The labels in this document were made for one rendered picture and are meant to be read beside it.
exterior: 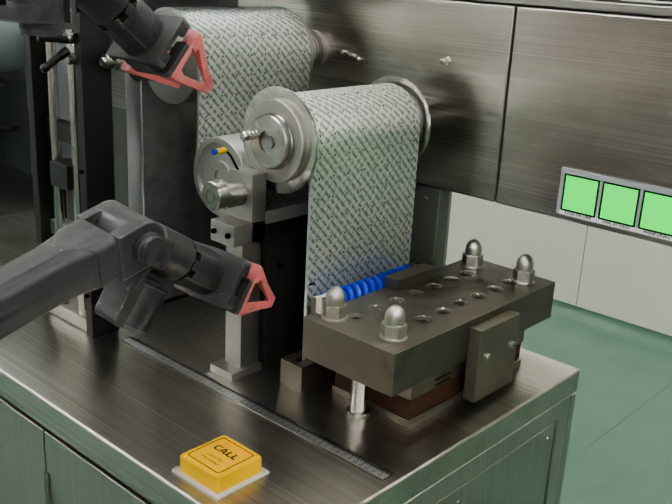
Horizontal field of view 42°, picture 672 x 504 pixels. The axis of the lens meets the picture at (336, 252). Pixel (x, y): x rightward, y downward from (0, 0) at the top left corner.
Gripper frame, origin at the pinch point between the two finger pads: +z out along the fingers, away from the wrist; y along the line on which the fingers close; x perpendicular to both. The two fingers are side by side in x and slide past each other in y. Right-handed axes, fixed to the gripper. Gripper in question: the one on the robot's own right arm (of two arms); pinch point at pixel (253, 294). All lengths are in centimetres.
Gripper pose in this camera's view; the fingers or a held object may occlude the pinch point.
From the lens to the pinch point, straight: 117.3
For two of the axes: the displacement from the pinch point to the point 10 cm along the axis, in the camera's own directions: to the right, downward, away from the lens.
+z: 5.5, 3.3, 7.7
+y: 7.4, 2.4, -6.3
